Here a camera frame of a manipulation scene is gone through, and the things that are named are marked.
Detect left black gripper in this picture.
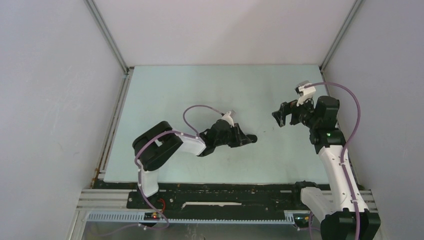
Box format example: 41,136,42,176
214,122,251,148

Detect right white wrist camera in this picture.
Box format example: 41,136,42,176
295,81,316,107

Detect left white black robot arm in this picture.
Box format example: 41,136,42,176
132,119,258,208

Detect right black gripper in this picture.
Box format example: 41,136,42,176
272,93,320,129

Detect right aluminium frame post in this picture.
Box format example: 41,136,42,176
319,0,365,74

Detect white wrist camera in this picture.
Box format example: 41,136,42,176
295,81,316,107
221,110,235,128

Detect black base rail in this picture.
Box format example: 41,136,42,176
126,181,330,220

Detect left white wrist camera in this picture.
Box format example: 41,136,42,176
221,110,235,128

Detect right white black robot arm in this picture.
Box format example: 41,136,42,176
272,96,381,240

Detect aluminium frame post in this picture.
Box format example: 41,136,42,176
84,0,130,74
319,0,365,74

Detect grey cable duct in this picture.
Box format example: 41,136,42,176
85,211,295,225

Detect black oval charging case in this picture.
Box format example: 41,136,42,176
246,134,258,143

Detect left aluminium frame post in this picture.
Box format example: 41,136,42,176
84,0,130,74

